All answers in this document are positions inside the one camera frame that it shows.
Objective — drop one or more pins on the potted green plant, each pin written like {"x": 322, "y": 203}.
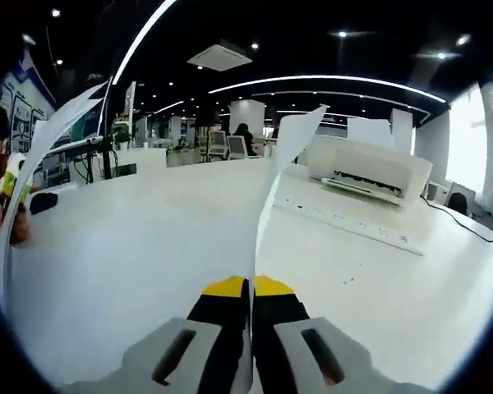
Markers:
{"x": 122, "y": 132}

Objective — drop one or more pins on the ceiling air conditioner unit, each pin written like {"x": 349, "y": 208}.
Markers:
{"x": 219, "y": 55}

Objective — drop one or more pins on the ceiling light strip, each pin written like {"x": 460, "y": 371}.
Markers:
{"x": 333, "y": 77}

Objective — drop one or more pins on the printer feed paper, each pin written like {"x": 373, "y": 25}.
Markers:
{"x": 369, "y": 131}

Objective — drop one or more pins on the black office chair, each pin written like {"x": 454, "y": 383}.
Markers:
{"x": 458, "y": 202}

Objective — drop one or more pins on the long curved ceiling light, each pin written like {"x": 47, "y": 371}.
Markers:
{"x": 139, "y": 37}

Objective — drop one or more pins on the white table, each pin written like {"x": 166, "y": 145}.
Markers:
{"x": 127, "y": 246}

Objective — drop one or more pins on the single white paper sheet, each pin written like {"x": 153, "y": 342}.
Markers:
{"x": 291, "y": 139}

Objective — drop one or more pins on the small dark object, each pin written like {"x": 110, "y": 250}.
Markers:
{"x": 43, "y": 203}

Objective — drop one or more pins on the white office chair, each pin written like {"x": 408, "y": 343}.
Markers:
{"x": 236, "y": 147}

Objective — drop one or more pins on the white printer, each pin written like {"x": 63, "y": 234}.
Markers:
{"x": 374, "y": 168}

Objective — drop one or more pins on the blue white wall poster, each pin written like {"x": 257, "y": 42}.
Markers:
{"x": 24, "y": 90}

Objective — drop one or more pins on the person's left hand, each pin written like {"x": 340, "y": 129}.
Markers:
{"x": 20, "y": 232}

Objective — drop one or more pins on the table socket strip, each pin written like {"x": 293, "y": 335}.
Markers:
{"x": 345, "y": 223}

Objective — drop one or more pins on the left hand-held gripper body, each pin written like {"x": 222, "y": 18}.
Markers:
{"x": 17, "y": 162}

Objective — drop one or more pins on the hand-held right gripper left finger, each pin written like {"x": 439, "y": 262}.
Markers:
{"x": 213, "y": 340}

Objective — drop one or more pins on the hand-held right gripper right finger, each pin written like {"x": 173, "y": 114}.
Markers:
{"x": 279, "y": 340}

